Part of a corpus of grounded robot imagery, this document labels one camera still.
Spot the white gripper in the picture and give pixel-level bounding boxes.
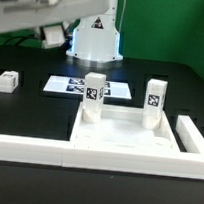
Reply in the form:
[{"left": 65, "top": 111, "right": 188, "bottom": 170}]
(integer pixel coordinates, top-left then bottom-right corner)
[{"left": 0, "top": 0, "right": 110, "bottom": 34}]

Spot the white square table top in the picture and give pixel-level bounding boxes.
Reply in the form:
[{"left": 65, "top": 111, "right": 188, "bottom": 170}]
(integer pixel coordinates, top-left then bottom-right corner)
[{"left": 70, "top": 104, "right": 179, "bottom": 152}]

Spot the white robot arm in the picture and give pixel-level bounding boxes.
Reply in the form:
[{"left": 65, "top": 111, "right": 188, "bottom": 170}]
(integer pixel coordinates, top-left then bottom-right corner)
[{"left": 0, "top": 0, "right": 123, "bottom": 67}]

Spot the white marker sheet with tags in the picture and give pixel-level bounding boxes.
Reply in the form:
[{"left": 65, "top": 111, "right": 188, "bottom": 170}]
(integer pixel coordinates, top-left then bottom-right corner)
[{"left": 44, "top": 76, "right": 132, "bottom": 99}]

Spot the black cable bundle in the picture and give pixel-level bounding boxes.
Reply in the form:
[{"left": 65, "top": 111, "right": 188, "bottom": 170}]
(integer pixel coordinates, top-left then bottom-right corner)
[{"left": 3, "top": 32, "right": 44, "bottom": 50}]

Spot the white U-shaped fence frame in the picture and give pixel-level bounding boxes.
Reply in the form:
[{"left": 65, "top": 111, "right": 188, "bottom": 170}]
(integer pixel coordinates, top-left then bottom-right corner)
[{"left": 0, "top": 115, "right": 204, "bottom": 179}]

